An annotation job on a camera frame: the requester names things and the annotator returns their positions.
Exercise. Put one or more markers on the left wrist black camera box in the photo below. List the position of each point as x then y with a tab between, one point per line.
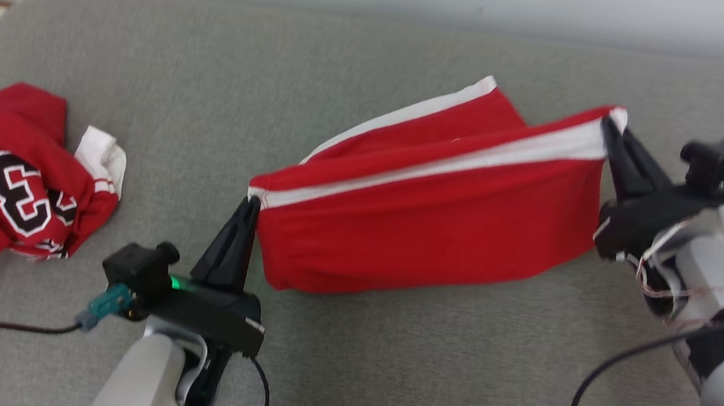
140	270

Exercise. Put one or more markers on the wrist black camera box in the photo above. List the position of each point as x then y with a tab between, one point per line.
718	164
140	270

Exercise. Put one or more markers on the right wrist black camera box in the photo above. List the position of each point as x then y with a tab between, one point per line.
718	164

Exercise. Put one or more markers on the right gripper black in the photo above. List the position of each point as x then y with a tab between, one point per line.
641	219

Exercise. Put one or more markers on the red white number 23 jersey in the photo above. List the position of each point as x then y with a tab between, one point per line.
14	166

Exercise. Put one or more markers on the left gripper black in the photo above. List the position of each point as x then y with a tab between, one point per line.
220	317

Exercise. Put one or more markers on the red shorts with white stripe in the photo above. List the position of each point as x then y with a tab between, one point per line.
431	220

